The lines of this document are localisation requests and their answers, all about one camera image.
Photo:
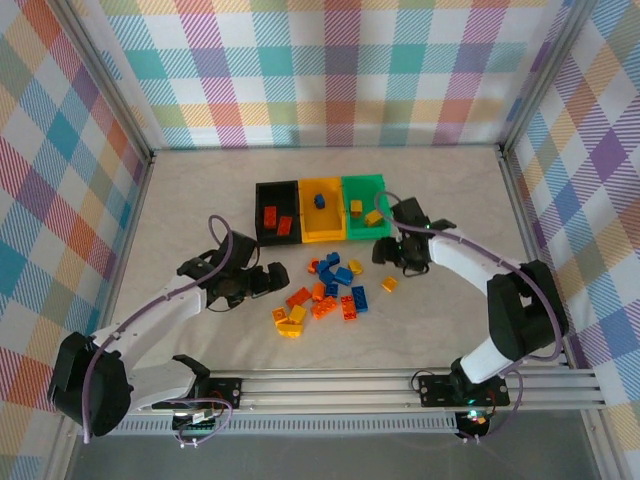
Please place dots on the aluminium side rail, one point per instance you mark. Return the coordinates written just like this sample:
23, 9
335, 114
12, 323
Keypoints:
135, 210
517, 200

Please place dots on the black plastic bin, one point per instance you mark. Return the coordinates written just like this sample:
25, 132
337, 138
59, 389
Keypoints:
265, 240

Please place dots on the red lego brick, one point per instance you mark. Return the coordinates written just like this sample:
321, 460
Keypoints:
270, 217
348, 307
284, 226

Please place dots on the black controller with lights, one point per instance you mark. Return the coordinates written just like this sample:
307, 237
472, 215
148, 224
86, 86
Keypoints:
475, 420

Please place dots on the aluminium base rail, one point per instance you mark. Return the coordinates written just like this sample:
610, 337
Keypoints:
325, 387

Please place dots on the small black mounting plate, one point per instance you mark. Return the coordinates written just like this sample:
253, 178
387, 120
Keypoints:
227, 392

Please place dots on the wide black mounting plate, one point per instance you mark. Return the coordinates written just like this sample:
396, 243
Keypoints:
435, 392

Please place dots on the small orange lego brick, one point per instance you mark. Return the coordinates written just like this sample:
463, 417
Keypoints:
313, 266

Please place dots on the green plastic bin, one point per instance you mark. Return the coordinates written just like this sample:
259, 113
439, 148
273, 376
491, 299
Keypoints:
365, 190

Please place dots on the aluminium frame post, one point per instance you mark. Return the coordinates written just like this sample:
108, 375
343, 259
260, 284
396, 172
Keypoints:
542, 75
107, 82

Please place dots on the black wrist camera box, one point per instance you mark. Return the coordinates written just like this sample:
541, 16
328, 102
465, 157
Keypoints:
411, 212
236, 248

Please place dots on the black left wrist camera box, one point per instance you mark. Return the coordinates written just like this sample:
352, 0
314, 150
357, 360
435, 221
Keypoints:
236, 248

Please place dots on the yellow plastic bin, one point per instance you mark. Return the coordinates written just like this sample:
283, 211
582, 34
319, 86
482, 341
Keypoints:
325, 227

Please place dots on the green circuit board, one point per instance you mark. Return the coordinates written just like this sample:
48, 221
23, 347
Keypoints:
195, 423

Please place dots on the yellow lego brick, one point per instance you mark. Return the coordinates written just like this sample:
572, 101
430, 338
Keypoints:
373, 218
297, 314
279, 315
355, 266
290, 330
355, 207
389, 284

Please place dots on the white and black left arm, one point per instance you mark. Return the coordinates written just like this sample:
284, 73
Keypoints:
165, 300

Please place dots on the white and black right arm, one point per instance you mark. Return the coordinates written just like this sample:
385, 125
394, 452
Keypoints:
465, 260

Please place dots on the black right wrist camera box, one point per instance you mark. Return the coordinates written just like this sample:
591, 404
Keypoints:
411, 212

